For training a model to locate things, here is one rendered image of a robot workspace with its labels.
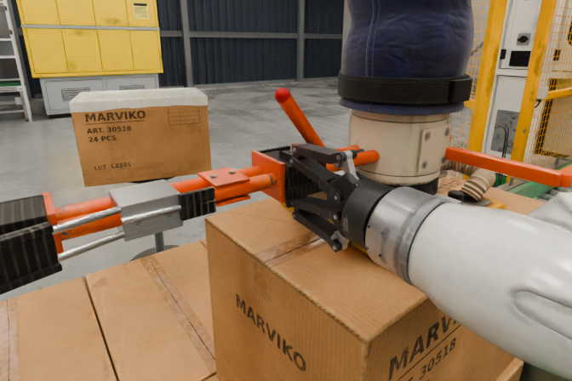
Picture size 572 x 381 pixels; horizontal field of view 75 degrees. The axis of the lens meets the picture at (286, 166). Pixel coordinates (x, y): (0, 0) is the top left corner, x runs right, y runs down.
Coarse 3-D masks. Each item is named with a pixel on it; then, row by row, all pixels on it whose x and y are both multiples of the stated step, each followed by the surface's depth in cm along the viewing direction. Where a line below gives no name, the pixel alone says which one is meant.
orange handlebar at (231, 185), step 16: (368, 160) 62; (464, 160) 63; (480, 160) 61; (496, 160) 59; (512, 160) 58; (208, 176) 50; (224, 176) 50; (240, 176) 50; (256, 176) 51; (272, 176) 52; (528, 176) 55; (544, 176) 54; (560, 176) 52; (224, 192) 48; (240, 192) 49; (64, 208) 42; (80, 208) 42; (96, 208) 43; (96, 224) 40; (112, 224) 41; (64, 240) 38
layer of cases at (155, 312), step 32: (160, 256) 132; (192, 256) 132; (64, 288) 114; (96, 288) 114; (128, 288) 114; (160, 288) 114; (192, 288) 114; (0, 320) 101; (32, 320) 101; (64, 320) 101; (96, 320) 101; (128, 320) 101; (160, 320) 101; (192, 320) 101; (0, 352) 90; (32, 352) 90; (64, 352) 90; (96, 352) 90; (128, 352) 90; (160, 352) 90; (192, 352) 90
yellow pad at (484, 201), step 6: (450, 192) 69; (456, 192) 69; (462, 192) 69; (456, 198) 69; (462, 198) 69; (468, 198) 73; (486, 198) 74; (462, 204) 70; (468, 204) 70; (474, 204) 70; (480, 204) 70; (486, 204) 70; (492, 204) 72; (498, 204) 72; (504, 204) 72; (354, 246) 60; (366, 252) 58
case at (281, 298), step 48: (240, 240) 63; (288, 240) 63; (240, 288) 65; (288, 288) 52; (336, 288) 50; (384, 288) 50; (240, 336) 69; (288, 336) 55; (336, 336) 46; (384, 336) 44; (432, 336) 53
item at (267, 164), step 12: (252, 156) 57; (264, 156) 54; (264, 168) 55; (276, 168) 52; (288, 168) 51; (288, 180) 52; (300, 180) 53; (264, 192) 56; (276, 192) 53; (288, 192) 52; (300, 192) 53; (312, 192) 54
